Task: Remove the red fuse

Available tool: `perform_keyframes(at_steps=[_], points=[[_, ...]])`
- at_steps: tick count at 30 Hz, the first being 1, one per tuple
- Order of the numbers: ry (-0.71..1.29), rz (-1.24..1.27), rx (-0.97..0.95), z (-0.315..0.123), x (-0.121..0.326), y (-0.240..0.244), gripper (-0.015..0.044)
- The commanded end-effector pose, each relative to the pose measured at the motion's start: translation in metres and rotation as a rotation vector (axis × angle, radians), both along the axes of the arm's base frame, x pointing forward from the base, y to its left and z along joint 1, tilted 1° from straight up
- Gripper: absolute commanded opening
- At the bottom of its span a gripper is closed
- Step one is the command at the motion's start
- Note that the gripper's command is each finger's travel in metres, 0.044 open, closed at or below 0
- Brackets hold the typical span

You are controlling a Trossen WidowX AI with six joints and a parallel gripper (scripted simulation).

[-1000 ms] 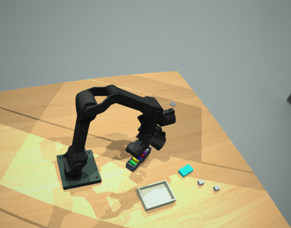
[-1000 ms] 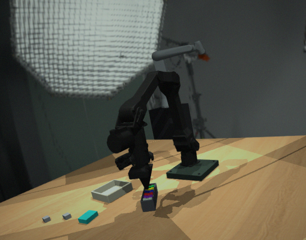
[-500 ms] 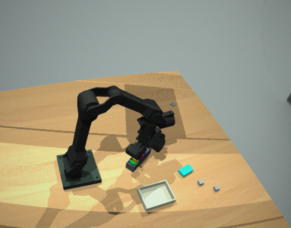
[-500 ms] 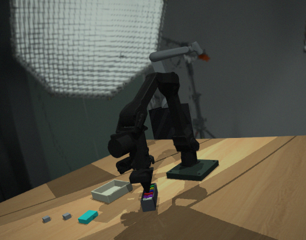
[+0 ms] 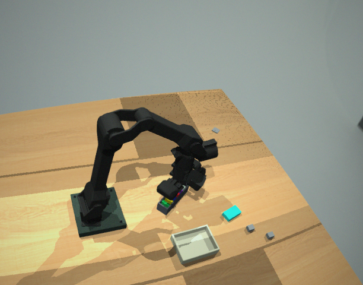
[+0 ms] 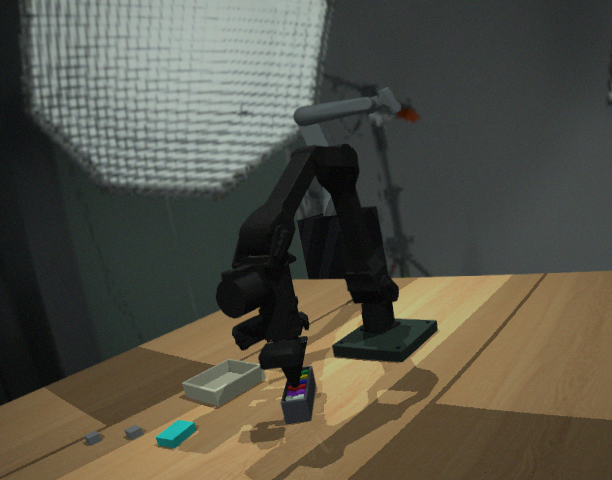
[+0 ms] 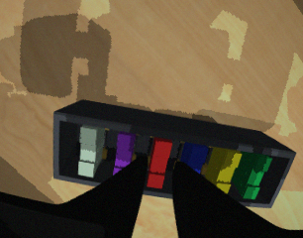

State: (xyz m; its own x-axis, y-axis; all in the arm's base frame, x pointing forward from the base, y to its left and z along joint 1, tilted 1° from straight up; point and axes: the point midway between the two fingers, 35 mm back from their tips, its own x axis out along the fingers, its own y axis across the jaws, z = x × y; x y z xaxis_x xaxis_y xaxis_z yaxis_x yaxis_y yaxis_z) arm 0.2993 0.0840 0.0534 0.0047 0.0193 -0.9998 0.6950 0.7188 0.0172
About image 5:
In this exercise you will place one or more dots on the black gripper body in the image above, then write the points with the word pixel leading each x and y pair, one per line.
pixel 170 188

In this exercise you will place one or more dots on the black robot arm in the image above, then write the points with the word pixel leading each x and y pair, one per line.
pixel 112 135

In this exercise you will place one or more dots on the teal rectangular block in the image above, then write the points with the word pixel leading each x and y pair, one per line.
pixel 231 213

